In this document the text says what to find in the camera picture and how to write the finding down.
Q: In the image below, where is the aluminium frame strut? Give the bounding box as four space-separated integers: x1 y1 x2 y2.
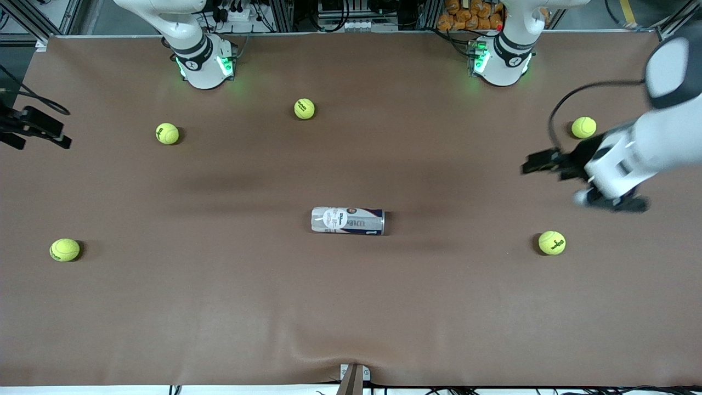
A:
11 0 53 52
655 0 702 43

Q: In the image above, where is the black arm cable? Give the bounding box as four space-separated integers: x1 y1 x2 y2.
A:
0 65 71 116
548 80 648 154

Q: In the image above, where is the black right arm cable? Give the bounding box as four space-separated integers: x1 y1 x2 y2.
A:
0 65 71 116

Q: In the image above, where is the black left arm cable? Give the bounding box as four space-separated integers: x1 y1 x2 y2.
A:
548 80 648 154

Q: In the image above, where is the white power strip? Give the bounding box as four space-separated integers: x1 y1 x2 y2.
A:
211 0 258 22

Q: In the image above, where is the clear tennis ball can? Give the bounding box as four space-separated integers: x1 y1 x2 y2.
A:
311 206 386 236

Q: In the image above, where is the brown table mat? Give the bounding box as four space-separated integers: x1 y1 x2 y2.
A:
0 30 702 387

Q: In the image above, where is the metal table edge bracket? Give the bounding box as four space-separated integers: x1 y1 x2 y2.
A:
340 364 371 395

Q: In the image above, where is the white terminal strip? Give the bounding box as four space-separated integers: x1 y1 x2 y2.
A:
320 16 398 32

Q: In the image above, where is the orange mesh bag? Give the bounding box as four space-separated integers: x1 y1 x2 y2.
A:
437 0 504 31

